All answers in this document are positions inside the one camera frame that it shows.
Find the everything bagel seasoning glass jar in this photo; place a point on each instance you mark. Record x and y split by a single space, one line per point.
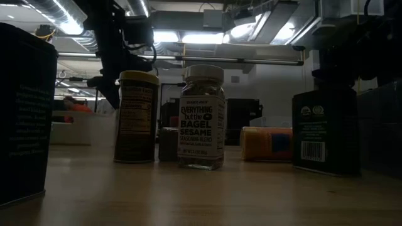
169 144
201 125

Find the orange turmeric spice bottle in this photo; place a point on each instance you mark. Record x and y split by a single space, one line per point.
264 144

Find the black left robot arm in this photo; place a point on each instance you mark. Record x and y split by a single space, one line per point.
106 47

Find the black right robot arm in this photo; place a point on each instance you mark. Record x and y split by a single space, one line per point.
345 56

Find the black cabinet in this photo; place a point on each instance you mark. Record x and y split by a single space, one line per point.
243 119

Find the yellow-lid Trader Joe's spice jar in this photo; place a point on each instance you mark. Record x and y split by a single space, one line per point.
136 119

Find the ceiling light fixture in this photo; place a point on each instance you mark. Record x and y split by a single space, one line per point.
194 37

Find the clear plastic bin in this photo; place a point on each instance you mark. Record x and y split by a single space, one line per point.
81 128

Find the dark rectangular spice tin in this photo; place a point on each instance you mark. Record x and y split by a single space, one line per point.
326 132
25 110

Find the dark gray plastic bin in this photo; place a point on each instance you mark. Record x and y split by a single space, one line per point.
381 132

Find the horizontal metal frame bar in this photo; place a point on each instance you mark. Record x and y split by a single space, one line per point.
220 58

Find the silver ceiling duct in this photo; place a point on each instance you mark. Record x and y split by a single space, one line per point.
63 15

